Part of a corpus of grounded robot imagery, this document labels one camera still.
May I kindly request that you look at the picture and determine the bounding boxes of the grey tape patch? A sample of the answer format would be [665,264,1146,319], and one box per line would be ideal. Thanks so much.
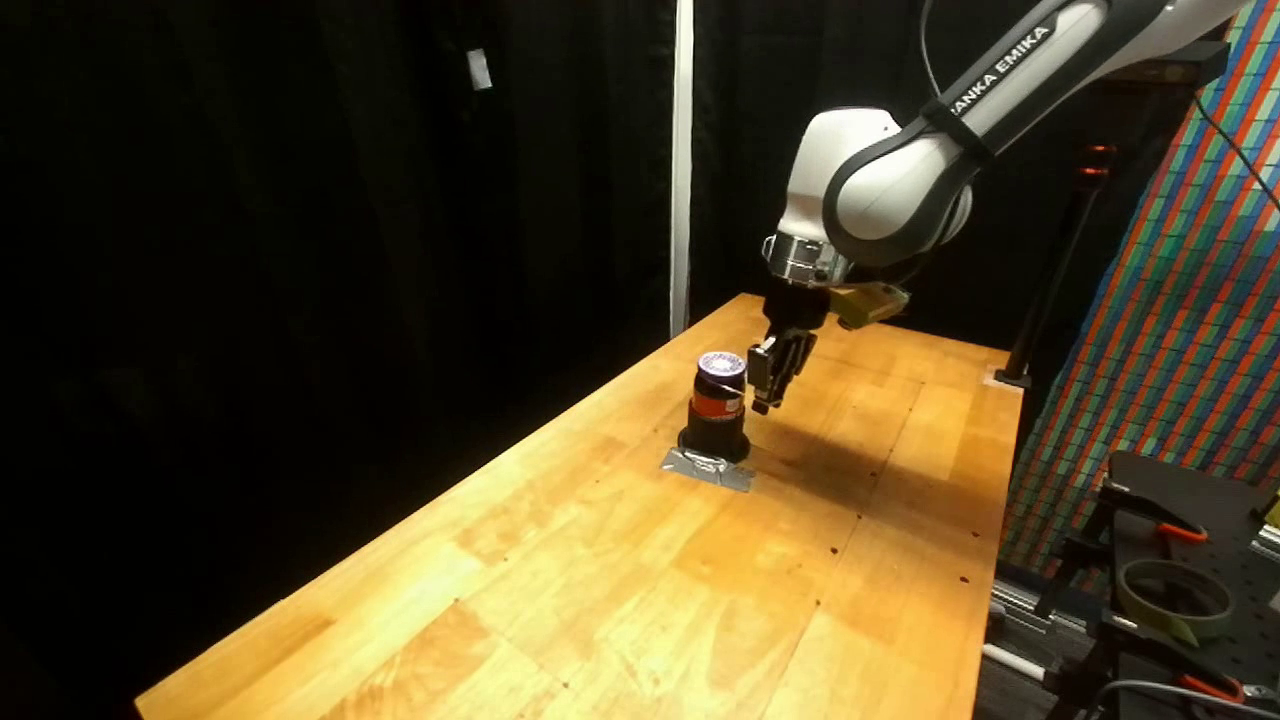
[665,447,754,490]

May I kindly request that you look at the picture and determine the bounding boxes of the colourful patterned board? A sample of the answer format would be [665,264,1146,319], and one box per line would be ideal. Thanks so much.
[1000,0,1280,573]

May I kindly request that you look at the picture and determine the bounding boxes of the green tape roll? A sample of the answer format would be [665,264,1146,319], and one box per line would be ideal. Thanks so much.
[1117,557,1236,647]

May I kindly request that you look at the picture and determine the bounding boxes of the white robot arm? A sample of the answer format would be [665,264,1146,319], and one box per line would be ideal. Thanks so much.
[750,0,1245,414]

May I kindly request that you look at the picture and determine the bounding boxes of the white vertical pole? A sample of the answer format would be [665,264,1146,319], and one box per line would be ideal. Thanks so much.
[668,0,697,337]

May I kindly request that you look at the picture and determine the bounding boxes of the black metal clamp stand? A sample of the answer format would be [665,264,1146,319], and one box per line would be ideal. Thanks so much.
[997,140,1117,386]

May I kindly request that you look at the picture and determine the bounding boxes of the yellowish wrist camera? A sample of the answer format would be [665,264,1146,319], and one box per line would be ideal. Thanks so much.
[833,278,909,326]

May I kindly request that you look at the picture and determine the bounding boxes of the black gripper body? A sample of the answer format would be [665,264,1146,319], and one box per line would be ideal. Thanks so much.
[759,234,852,348]

